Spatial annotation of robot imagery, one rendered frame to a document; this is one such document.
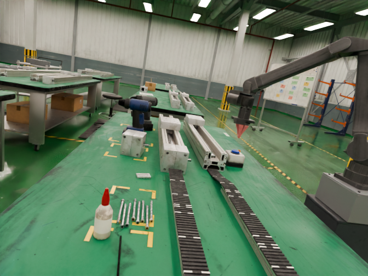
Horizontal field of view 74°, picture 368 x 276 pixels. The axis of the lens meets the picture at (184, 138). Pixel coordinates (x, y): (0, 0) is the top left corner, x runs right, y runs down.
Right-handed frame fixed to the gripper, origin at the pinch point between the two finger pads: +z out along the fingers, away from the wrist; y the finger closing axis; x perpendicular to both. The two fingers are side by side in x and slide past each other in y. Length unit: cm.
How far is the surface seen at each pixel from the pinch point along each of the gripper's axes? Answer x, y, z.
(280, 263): 72, 11, 11
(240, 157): 4.5, -1.5, 9.2
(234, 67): -969, -272, -97
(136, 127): -18, 50, 8
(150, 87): -370, 55, 11
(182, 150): 20.8, 29.1, 5.0
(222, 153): 12.7, 10.1, 6.1
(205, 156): 12.9, 17.4, 8.5
